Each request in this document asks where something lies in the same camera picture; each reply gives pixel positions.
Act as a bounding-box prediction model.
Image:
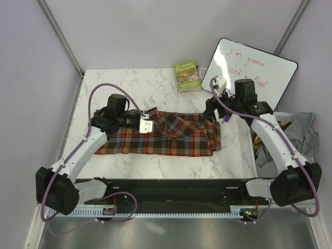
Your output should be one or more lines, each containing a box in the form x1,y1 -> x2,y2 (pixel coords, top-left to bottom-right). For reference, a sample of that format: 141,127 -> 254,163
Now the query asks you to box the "white plastic laundry basket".
274,112 -> 293,123

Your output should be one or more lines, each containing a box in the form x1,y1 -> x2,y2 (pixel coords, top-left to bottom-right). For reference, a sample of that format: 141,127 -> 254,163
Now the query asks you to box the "black framed whiteboard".
202,38 -> 298,110

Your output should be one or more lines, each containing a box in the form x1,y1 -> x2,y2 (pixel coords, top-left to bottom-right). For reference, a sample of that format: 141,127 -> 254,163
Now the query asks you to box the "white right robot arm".
203,76 -> 322,208

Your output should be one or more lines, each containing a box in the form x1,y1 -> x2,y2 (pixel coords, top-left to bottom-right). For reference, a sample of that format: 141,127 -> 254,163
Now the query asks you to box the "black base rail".
85,178 -> 268,213

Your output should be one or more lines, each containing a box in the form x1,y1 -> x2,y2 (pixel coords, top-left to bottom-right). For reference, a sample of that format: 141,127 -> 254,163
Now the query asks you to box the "green treehouse paperback book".
174,61 -> 201,92

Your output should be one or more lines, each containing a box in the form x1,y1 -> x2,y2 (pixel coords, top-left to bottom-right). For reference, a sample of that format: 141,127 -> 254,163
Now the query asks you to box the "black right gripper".
201,86 -> 243,123

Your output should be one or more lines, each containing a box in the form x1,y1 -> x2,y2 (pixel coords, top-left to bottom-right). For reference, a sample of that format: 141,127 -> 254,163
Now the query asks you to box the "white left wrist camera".
139,114 -> 154,134

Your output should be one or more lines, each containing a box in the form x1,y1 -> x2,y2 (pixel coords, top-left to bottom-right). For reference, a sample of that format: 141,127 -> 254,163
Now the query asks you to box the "white slotted cable duct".
57,205 -> 258,219

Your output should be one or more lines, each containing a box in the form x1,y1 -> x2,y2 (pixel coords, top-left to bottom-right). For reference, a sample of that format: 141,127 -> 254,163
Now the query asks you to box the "red brown plaid shirt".
95,107 -> 222,157

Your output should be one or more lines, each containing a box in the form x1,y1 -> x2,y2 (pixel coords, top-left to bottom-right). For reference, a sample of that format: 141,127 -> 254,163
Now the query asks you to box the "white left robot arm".
35,94 -> 141,215

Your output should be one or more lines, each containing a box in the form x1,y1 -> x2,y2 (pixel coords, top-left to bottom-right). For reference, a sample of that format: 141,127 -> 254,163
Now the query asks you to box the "grey crumpled shirt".
254,112 -> 320,178

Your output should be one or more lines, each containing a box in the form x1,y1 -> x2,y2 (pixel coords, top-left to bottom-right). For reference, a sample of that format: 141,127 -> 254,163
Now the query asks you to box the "purple whiteboard eraser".
223,114 -> 231,122

